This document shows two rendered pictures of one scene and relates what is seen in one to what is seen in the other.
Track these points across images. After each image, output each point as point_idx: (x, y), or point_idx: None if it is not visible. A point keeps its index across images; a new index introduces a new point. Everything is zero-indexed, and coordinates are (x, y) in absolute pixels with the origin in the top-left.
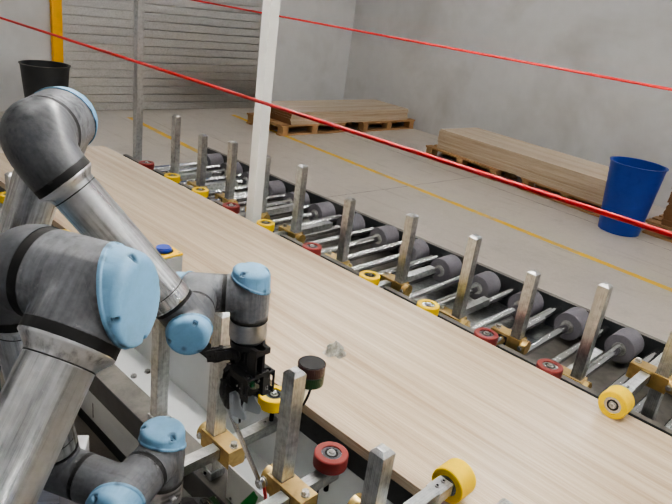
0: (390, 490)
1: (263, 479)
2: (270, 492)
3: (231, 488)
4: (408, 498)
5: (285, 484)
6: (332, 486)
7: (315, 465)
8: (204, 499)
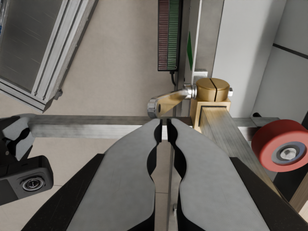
0: (290, 171)
1: (191, 97)
2: (192, 101)
3: (193, 8)
4: (285, 192)
5: (200, 130)
6: (289, 75)
7: (255, 138)
8: (31, 178)
